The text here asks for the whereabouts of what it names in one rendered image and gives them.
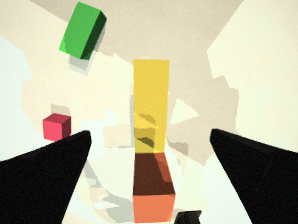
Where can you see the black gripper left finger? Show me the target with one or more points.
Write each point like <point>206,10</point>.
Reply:
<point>36,186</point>

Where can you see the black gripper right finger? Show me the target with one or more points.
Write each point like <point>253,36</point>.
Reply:
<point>265,177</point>

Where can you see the green rectangular block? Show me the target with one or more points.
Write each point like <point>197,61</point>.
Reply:
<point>82,32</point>

